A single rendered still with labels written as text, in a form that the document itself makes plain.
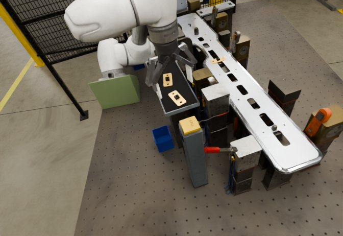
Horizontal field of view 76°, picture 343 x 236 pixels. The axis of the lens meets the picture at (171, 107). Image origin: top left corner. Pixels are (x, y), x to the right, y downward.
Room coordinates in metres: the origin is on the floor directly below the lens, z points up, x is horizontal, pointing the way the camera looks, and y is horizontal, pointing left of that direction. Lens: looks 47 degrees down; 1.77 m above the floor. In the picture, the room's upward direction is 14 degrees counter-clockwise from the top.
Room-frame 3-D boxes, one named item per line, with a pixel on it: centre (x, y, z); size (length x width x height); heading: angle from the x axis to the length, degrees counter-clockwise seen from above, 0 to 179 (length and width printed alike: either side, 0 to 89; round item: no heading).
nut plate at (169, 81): (0.74, -0.01, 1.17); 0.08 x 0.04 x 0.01; 173
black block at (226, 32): (1.29, -0.47, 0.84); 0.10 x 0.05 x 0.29; 97
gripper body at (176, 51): (0.62, -0.03, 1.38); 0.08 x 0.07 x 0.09; 110
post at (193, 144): (0.48, -0.05, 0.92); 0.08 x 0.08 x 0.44; 7
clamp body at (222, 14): (1.44, -0.49, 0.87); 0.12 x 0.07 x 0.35; 97
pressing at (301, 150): (0.98, -0.33, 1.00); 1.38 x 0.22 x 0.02; 7
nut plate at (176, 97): (0.62, -0.03, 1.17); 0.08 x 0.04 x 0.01; 20
